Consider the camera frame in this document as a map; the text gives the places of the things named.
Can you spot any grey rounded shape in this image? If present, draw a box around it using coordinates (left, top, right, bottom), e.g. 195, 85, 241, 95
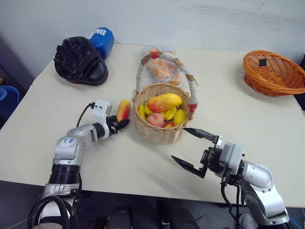
239, 213, 258, 229

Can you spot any black boxing focus mitt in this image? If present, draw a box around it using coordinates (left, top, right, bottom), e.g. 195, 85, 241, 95
54, 36, 109, 86

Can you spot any orange wicker bowl basket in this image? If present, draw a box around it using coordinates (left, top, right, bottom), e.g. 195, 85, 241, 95
243, 50, 305, 97

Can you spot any yellow oval mango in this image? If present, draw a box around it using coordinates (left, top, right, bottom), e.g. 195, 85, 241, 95
173, 109, 188, 127

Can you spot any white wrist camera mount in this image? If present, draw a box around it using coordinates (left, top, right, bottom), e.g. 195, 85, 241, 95
91, 100, 113, 125
218, 141, 245, 171

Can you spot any pink peach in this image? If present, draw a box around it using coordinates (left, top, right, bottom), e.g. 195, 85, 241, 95
146, 112, 165, 128

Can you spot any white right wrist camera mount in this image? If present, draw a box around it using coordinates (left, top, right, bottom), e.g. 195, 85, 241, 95
218, 141, 245, 171

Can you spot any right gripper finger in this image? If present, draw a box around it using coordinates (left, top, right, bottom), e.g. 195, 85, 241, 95
183, 127, 224, 147
171, 155, 208, 179

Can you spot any yellow star fruit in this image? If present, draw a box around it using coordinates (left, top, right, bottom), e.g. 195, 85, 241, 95
160, 107, 178, 121

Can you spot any blue printed cylinder bag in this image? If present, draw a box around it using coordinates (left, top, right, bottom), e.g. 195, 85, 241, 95
84, 26, 115, 60

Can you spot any dark rounded shape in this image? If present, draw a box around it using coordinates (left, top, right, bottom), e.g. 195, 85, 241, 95
155, 198, 199, 229
105, 204, 134, 229

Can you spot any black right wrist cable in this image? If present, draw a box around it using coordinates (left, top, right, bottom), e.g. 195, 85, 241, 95
220, 176, 244, 229

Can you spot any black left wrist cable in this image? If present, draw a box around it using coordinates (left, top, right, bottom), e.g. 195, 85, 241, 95
76, 102, 96, 128

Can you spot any small yellow banana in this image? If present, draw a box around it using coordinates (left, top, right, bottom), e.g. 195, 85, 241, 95
138, 104, 147, 121

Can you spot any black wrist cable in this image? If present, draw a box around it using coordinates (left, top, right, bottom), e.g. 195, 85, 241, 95
76, 102, 96, 128
220, 176, 244, 229

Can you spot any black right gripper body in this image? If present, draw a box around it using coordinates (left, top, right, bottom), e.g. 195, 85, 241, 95
200, 142, 226, 177

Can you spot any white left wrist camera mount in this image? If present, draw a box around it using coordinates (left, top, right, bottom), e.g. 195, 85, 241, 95
91, 100, 113, 125

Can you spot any clear bag of orange fruits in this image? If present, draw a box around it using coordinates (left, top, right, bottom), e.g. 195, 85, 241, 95
139, 45, 189, 87

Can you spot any wicker basket with handle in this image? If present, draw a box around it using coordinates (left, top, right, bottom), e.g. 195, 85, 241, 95
131, 51, 200, 145

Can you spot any small red yellow mango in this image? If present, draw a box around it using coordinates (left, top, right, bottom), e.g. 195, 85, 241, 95
116, 99, 131, 123

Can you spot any large red yellow mango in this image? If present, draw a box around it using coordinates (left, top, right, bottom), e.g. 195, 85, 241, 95
146, 93, 183, 113

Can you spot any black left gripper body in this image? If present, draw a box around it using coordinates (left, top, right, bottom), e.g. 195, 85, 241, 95
105, 115, 120, 138

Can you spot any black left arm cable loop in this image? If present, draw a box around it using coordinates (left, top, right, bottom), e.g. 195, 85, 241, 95
27, 175, 83, 229

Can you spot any blue rolled mat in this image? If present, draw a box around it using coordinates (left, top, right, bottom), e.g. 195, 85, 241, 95
0, 85, 20, 120

